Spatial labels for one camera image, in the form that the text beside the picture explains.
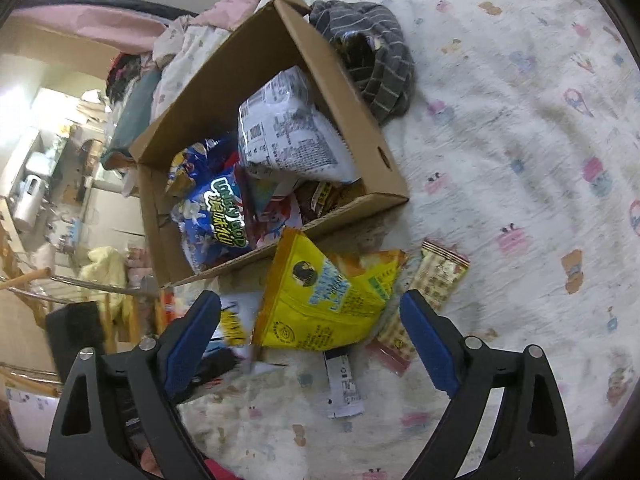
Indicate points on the large white pink snack bag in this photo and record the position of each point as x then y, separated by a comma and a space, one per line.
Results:
282, 134

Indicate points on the blue lonely god snack bag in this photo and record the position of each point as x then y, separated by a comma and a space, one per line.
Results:
213, 222

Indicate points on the pink blanket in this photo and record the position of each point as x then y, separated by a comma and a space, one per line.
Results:
130, 26

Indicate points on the teal folded blanket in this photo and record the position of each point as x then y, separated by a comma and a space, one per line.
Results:
133, 121

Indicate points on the wooden chair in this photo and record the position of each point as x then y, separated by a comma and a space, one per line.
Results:
38, 284

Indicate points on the grey striped cloth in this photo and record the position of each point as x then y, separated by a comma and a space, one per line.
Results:
368, 38

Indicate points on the white biscuit packet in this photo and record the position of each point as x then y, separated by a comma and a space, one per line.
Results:
344, 399

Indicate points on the red small snack packet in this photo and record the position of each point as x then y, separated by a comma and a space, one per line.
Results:
316, 199

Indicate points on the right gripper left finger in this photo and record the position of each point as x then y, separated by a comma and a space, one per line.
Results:
89, 438

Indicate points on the red cartoon face snack bag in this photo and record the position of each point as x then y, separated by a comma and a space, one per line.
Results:
276, 207

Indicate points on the white patterned bed quilt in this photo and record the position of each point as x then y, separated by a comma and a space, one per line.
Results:
521, 151

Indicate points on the brown cardboard box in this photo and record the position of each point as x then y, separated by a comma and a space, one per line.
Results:
275, 38

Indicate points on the pile of clothes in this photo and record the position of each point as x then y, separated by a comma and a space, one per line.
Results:
124, 69

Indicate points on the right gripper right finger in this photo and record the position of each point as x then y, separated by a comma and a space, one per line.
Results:
530, 438

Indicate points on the white water heater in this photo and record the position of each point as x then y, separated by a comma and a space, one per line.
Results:
28, 206

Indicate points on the yellow cloth bundle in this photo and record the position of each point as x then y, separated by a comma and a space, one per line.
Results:
106, 267

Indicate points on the white blue snack wrapper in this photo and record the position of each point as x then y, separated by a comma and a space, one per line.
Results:
238, 316

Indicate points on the plaid beige snack bar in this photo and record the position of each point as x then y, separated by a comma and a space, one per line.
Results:
438, 275

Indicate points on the yellow chip bag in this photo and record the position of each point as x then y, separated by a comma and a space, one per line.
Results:
318, 302

